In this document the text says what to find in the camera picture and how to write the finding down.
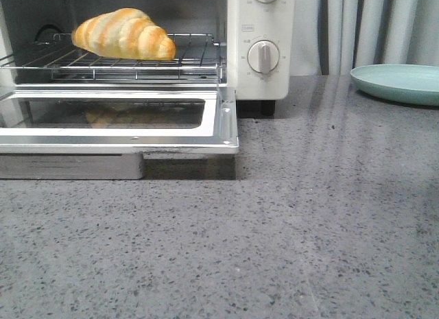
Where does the striped croissant bread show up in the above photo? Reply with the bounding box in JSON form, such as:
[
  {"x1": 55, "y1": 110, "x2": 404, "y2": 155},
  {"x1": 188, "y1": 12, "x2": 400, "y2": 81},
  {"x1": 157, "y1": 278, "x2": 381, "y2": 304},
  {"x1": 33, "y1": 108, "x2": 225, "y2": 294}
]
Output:
[{"x1": 71, "y1": 8, "x2": 176, "y2": 60}]

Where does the glass oven door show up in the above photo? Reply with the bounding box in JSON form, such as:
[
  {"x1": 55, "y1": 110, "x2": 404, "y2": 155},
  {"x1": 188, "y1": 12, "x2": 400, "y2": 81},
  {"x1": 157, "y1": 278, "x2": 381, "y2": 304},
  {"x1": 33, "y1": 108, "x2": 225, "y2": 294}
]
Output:
[{"x1": 1, "y1": 84, "x2": 239, "y2": 180}]

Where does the lower oven control knob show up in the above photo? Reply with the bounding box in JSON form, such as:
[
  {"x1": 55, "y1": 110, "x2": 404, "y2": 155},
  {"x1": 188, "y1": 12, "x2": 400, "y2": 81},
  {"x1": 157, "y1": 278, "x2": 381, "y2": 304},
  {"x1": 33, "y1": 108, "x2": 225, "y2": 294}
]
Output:
[{"x1": 247, "y1": 40, "x2": 280, "y2": 75}]

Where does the white Toshiba toaster oven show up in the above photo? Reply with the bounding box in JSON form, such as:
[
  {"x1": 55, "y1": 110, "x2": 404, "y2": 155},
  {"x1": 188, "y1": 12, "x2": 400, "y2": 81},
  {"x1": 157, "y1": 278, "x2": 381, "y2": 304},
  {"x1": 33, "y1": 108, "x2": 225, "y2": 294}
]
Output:
[{"x1": 1, "y1": 0, "x2": 296, "y2": 115}]

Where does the grey pleated curtain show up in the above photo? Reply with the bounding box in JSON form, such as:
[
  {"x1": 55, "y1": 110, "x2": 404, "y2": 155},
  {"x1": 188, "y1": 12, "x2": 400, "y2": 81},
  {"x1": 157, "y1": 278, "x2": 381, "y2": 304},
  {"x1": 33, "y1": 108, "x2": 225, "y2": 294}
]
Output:
[{"x1": 290, "y1": 0, "x2": 438, "y2": 75}]

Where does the teal round plate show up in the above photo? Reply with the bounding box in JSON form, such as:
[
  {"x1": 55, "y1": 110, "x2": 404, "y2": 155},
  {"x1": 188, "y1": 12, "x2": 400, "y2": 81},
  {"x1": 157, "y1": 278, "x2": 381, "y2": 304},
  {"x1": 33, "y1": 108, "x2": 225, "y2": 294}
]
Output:
[{"x1": 351, "y1": 64, "x2": 438, "y2": 107}]

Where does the metal oven wire rack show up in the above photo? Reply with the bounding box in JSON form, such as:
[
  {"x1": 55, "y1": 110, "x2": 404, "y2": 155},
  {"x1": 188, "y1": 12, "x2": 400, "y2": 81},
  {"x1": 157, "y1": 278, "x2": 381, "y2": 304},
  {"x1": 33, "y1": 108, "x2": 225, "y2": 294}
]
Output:
[{"x1": 1, "y1": 33, "x2": 226, "y2": 84}]

